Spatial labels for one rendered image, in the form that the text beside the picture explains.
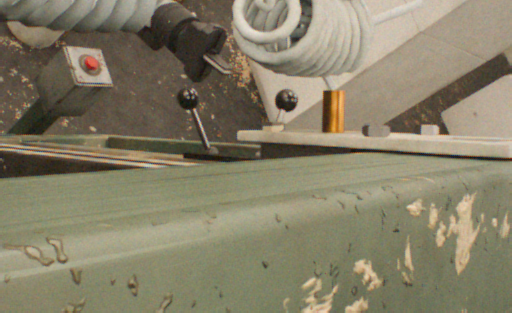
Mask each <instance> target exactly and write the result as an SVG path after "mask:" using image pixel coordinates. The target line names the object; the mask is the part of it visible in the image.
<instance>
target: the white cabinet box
mask: <svg viewBox="0 0 512 313"><path fill-rule="evenodd" d="M441 116H442V119H443V121H444V122H445V126H446V128H447V129H448V131H449V134H450V136H468V137H491V138H512V75H507V76H505V75H504V76H503V77H502V78H500V79H498V80H496V81H495V82H494V83H491V84H489V85H488V86H487V87H484V88H483V89H481V90H478V92H476V93H474V94H472V95H471V96H469V97H468V98H465V99H463V101H461V102H458V103H457V104H456V105H454V106H452V107H450V108H449V109H446V110H445V111H443V112H442V114H441Z"/></svg>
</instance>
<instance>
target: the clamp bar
mask: <svg viewBox="0 0 512 313"><path fill-rule="evenodd" d="M299 1H300V7H301V10H302V11H301V12H304V13H307V14H308V15H310V16H302V15H300V20H299V23H300V24H304V25H308V26H309V25H310V24H311V21H312V4H311V5H310V4H307V3H305V2H304V1H302V0H299ZM341 1H343V0H341ZM348 1H349V0H348ZM349 2H351V1H349ZM307 31H308V27H300V28H295V29H294V30H293V31H292V33H291V34H290V35H289V37H290V38H297V37H298V38H300V39H301V38H302V37H303V36H304V35H305V34H306V33H307ZM322 79H323V80H324V82H325V84H326V86H327V88H328V89H329V90H324V91H323V104H322V130H321V129H305V130H285V123H284V122H280V121H264V123H263V130H249V131H239V132H238V133H237V140H238V141H249V142H261V143H260V160H267V159H278V158H289V157H312V156H323V155H333V154H345V153H367V152H378V151H399V152H409V153H434V154H446V155H459V156H471V157H497V158H512V138H491V137H468V136H449V135H437V134H438V133H439V127H438V125H416V126H415V133H416V134H412V133H390V127H388V125H364V127H362V132H357V131H344V130H345V91H337V89H338V88H337V85H336V84H335V83H334V81H333V78H332V76H328V77H322ZM189 165H200V164H194V163H186V162H178V161H163V160H155V159H147V158H139V157H123V156H115V155H107V154H100V153H84V152H76V151H68V150H61V149H45V148H38V147H30V146H22V145H6V144H0V179H2V178H13V177H35V176H46V175H57V174H68V173H89V172H100V171H111V170H122V169H145V168H156V167H166V166H189Z"/></svg>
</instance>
